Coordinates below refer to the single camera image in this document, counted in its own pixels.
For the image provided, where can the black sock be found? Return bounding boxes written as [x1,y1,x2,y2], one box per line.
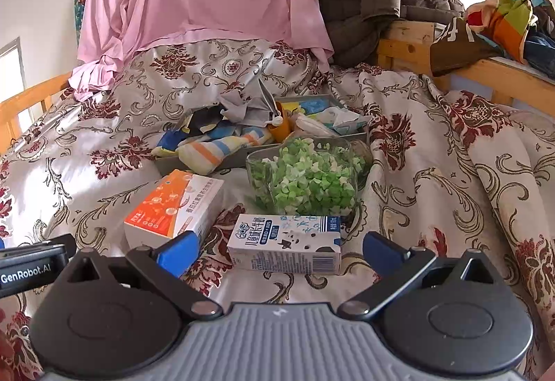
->
[185,105,224,136]

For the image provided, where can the white tissue pack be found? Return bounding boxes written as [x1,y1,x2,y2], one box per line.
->
[294,106,371,137]

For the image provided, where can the grey face mask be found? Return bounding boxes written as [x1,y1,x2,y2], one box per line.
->
[218,80,283,128]

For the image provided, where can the orange tissue box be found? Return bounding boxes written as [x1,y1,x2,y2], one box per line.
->
[123,170,224,249]

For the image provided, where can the blue white milk carton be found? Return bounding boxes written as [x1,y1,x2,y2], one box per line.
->
[228,214,341,275]

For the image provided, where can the grey shallow tray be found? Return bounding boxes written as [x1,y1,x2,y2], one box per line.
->
[153,94,370,178]

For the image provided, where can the floral satin quilt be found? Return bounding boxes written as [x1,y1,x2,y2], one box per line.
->
[0,38,555,381]

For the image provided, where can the striped pastel towel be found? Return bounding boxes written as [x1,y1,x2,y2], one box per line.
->
[177,128,274,175]

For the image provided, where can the glass jar green stars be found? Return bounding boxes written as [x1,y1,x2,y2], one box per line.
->
[246,137,370,217]

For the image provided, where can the orange plastic cup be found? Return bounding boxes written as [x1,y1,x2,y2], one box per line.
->
[266,102,292,144]

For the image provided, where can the colourful clothes pile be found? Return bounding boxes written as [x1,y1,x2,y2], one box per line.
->
[465,0,554,79]

